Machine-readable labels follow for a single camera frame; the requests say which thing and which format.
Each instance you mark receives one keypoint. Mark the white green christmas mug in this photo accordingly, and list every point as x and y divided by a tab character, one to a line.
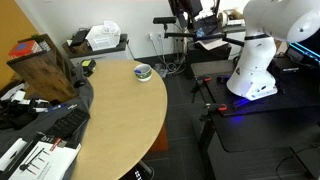
146	72

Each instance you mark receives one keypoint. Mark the grey cloth on table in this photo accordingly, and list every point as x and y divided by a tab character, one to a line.
45	120

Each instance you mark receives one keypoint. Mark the orange black clamp rear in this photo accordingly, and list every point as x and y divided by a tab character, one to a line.
199	81

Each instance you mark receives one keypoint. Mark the orange black clamp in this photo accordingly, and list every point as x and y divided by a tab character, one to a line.
199	81
211	109

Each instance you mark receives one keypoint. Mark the low dark cabinet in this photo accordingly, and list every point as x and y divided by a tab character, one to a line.
120	52

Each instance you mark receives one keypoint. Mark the black mounting table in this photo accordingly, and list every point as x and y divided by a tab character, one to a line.
276	138

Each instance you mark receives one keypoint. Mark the orange black clamp front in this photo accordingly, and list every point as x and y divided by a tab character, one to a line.
211	109

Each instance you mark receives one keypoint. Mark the white manual booklet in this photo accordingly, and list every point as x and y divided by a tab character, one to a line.
46	161

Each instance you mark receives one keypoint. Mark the black camera on stand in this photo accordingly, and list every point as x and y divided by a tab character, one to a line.
164	20

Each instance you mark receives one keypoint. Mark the red blue book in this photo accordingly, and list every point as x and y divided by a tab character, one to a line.
24	48

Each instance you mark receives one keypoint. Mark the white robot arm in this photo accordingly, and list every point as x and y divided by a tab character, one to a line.
266	21

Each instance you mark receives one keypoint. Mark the black keyboard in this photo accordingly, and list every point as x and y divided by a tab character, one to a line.
66	126

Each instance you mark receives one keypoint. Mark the black device yellow label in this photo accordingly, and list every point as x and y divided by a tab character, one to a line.
88	67

